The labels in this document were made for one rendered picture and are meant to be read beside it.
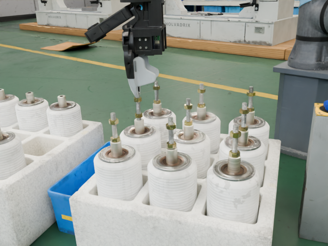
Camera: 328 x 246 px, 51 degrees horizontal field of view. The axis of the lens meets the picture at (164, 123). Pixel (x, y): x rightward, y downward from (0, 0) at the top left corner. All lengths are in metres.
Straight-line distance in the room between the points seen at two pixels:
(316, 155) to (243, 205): 0.24
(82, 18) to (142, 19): 3.74
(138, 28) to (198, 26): 2.50
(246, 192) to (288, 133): 0.66
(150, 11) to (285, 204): 0.62
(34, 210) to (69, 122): 0.26
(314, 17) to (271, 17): 1.77
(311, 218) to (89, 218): 0.50
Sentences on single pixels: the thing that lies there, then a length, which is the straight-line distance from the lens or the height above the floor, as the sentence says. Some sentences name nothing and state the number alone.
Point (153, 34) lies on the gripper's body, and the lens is 0.70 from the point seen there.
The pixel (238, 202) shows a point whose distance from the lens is 0.62.
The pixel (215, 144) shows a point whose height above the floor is 0.19.
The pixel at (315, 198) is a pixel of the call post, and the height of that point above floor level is 0.12.
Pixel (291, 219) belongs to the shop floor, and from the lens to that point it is 0.96.
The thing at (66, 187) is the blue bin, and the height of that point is 0.09.
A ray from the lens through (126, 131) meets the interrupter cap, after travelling 0.80.
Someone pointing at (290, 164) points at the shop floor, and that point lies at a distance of 1.21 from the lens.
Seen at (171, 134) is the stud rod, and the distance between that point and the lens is 0.63.
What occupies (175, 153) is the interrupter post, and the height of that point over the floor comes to 0.27.
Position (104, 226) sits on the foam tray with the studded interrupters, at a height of 0.13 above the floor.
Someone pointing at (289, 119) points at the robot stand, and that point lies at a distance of 1.23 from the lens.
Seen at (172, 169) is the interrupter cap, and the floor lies 0.25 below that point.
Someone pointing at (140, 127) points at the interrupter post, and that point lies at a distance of 0.79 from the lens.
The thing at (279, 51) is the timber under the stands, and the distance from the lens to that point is 2.75.
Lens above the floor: 0.57
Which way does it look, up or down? 22 degrees down
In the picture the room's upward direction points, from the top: 2 degrees counter-clockwise
